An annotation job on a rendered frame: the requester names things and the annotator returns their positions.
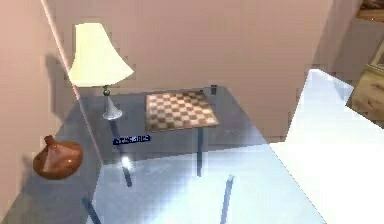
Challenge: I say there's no brown checkered chessboard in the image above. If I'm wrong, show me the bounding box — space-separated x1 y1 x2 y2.
144 90 220 133

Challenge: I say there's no glass top table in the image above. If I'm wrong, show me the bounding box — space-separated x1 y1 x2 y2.
0 84 328 224

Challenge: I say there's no cream shade table lamp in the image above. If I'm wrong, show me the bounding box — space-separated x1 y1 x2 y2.
67 22 135 121

